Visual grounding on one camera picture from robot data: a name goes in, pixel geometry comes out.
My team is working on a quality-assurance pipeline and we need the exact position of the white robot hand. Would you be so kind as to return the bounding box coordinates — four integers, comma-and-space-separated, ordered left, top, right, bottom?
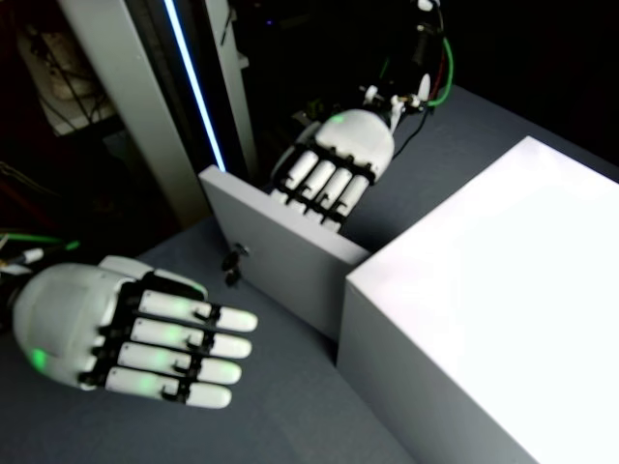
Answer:
12, 254, 259, 410
268, 108, 396, 233

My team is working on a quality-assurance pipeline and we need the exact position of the white cabinet door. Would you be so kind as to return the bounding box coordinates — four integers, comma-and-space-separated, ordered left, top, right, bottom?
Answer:
198, 163, 372, 342

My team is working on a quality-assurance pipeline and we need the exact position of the white cabinet box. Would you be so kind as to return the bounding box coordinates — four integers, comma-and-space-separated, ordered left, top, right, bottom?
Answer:
337, 134, 619, 464

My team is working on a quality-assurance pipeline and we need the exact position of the white power strip with plugs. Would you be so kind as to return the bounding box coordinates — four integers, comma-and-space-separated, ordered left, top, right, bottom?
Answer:
289, 98, 335, 130

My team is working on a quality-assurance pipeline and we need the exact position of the blue-white LED light strip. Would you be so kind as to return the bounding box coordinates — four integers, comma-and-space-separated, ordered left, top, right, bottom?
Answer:
162, 0, 227, 173

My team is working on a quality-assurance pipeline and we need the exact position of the white metal frame pillar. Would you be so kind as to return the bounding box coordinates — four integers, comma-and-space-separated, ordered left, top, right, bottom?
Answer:
57, 0, 263, 229

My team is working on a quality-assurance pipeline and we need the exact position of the white box with cables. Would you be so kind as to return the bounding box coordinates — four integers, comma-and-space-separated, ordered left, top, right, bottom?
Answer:
17, 18, 120, 137

